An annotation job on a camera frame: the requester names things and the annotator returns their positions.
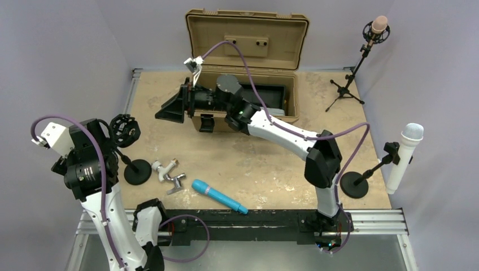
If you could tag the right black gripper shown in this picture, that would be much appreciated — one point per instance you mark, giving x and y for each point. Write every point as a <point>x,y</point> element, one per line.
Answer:
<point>174,109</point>

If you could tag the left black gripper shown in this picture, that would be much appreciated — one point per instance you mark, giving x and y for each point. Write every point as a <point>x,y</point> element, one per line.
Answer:
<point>62,163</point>

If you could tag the blue microphone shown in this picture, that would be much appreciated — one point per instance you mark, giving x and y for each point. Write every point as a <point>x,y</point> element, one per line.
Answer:
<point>205,189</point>

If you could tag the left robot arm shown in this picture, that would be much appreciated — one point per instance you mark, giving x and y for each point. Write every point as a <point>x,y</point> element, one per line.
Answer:
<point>129,244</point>

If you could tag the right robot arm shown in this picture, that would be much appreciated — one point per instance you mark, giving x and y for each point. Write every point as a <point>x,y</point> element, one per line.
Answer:
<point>320,152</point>

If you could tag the left black mic stand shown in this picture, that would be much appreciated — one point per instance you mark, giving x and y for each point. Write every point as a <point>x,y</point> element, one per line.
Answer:
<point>129,149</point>

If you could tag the right black mic stand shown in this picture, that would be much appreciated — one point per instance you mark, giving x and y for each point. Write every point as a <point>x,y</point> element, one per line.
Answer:
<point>355,185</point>

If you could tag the pink microphone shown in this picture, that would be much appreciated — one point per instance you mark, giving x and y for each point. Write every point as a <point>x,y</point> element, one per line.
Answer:
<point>377,31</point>

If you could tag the white microphone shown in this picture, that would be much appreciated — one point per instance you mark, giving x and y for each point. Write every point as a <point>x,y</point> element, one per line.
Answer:
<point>411,136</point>

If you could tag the white chrome faucet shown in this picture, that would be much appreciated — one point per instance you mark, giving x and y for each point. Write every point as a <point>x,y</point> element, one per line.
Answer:
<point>164,175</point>

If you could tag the grey plastic bit case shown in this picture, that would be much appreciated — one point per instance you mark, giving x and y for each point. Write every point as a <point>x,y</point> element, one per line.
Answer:
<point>276,112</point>

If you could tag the black toolbox tray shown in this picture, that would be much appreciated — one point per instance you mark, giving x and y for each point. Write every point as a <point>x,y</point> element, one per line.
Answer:
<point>272,95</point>

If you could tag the tan plastic toolbox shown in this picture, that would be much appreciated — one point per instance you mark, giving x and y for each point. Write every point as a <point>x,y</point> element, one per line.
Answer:
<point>258,47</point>

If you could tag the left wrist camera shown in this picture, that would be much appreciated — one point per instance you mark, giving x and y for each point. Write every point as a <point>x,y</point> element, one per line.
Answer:
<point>55,137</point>

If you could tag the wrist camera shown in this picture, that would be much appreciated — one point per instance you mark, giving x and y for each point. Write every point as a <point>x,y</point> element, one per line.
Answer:
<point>55,137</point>
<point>194,65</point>

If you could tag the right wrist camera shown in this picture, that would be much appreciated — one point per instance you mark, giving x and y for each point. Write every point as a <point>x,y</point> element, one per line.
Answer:
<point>194,65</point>

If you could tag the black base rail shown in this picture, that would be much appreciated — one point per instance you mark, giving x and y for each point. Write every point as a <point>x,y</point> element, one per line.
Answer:
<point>302,226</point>

